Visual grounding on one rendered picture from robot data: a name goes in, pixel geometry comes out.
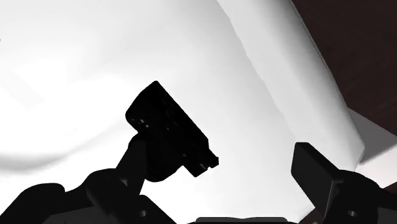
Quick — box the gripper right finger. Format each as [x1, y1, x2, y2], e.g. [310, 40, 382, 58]
[291, 142, 397, 224]

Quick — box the white bed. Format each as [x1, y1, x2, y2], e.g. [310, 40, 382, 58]
[0, 0, 397, 224]

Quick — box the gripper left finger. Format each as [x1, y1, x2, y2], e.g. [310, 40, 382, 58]
[0, 132, 185, 224]

